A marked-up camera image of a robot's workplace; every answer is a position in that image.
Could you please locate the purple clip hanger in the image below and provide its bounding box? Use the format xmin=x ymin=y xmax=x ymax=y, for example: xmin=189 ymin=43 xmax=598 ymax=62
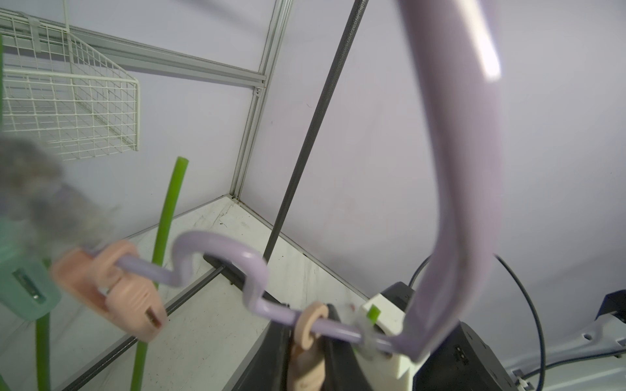
xmin=0 ymin=0 xmax=505 ymax=391

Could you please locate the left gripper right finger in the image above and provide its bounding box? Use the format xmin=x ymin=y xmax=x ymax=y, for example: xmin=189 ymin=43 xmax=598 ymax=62
xmin=320 ymin=304 xmax=375 ymax=391

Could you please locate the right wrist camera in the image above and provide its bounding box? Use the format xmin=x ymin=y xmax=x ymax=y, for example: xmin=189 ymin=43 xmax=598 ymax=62
xmin=355 ymin=282 xmax=425 ymax=390

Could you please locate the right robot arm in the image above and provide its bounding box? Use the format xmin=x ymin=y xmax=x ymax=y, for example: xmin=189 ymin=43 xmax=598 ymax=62
xmin=412 ymin=290 xmax=625 ymax=390

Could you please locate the white wire wall basket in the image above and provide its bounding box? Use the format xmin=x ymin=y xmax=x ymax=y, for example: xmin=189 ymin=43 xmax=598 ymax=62
xmin=1 ymin=10 xmax=140 ymax=161

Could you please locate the white tulip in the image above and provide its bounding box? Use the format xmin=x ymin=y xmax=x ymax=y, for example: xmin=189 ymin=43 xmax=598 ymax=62
xmin=130 ymin=156 xmax=188 ymax=391

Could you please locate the black clothes rack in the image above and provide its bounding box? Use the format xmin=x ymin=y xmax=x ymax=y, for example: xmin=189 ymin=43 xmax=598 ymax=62
xmin=61 ymin=0 xmax=368 ymax=390

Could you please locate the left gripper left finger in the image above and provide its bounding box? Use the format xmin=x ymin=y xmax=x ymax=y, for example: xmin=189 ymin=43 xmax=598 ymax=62
xmin=233 ymin=322 xmax=292 ymax=391

